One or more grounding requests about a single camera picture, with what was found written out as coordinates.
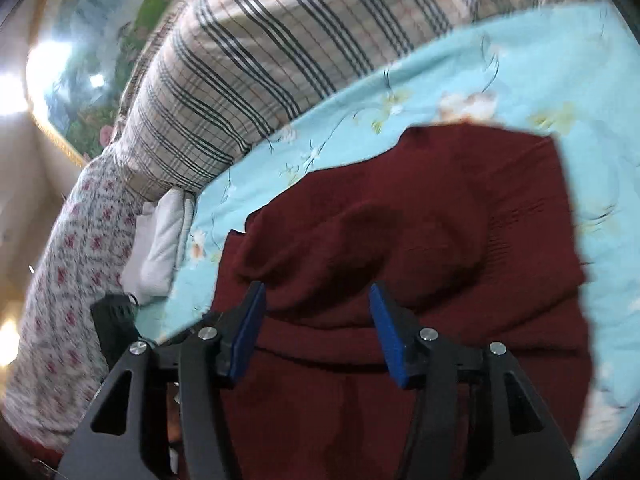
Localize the dark red knit sweater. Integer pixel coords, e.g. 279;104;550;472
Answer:
213;124;592;479

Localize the pink floral patterned sheet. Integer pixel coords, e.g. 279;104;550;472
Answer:
1;148;142;454

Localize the white folded blanket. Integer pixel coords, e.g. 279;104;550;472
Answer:
120;188;195;306

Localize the gold framed landscape painting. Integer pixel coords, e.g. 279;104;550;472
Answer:
26;0;175;166

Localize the plaid checkered quilt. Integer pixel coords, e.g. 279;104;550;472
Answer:
114;0;598;200

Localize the light blue floral bedsheet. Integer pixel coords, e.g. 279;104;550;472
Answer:
138;3;639;479

